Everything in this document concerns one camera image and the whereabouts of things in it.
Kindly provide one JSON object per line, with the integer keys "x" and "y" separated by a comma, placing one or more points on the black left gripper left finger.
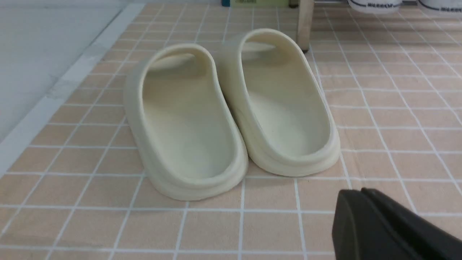
{"x": 361, "y": 232}

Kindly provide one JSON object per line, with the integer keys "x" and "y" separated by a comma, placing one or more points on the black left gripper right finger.
{"x": 426, "y": 239}

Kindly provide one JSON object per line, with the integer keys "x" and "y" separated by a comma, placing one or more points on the metal shoe rack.
{"x": 305, "y": 18}

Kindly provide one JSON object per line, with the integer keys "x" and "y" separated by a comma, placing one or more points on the cream right slide slipper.
{"x": 279, "y": 107}

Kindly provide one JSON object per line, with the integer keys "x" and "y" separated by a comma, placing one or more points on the cream left slide slipper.
{"x": 188, "y": 141}

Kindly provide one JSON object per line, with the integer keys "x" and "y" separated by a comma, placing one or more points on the navy canvas shoe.
{"x": 375, "y": 6}
{"x": 447, "y": 8}

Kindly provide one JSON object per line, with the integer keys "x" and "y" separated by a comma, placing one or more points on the cream slide slipper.
{"x": 188, "y": 141}
{"x": 279, "y": 107}

